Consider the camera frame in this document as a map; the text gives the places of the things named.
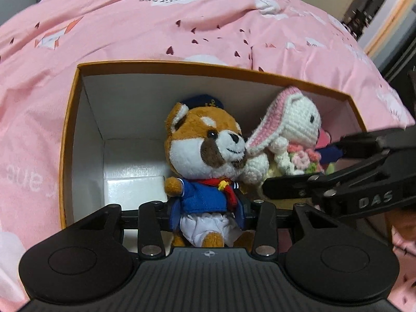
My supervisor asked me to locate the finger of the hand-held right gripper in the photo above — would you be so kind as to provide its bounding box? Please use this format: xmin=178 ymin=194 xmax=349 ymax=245
xmin=314 ymin=127 xmax=416 ymax=165
xmin=262 ymin=151 xmax=395 ymax=201

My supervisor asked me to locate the pink fluffy peach plush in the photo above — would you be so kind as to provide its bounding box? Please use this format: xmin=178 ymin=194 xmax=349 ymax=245
xmin=317 ymin=128 xmax=336 ymax=174

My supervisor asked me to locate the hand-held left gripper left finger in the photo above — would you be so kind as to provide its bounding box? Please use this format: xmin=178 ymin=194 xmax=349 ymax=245
xmin=76 ymin=201 xmax=181 ymax=257

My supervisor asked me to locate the wooden door frame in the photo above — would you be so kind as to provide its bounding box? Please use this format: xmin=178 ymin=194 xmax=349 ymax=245
xmin=364 ymin=0 xmax=416 ymax=56

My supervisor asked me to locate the orange cardboard box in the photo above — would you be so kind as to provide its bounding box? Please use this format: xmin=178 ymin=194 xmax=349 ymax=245
xmin=59 ymin=60 xmax=369 ymax=231

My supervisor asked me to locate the pink printed blanket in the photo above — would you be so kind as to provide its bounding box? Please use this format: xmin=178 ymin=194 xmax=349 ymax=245
xmin=0 ymin=0 xmax=416 ymax=312

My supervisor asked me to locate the shiba dog sailor plush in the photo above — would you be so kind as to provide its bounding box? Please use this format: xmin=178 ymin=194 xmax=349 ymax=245
xmin=163 ymin=94 xmax=256 ymax=249

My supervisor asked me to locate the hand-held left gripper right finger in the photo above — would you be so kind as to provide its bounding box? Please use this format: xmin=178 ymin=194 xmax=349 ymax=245
xmin=236 ymin=198 xmax=339 ymax=257

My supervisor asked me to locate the crochet white bunny doll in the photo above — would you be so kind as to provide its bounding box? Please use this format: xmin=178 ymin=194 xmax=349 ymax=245
xmin=244 ymin=86 xmax=326 ymax=186

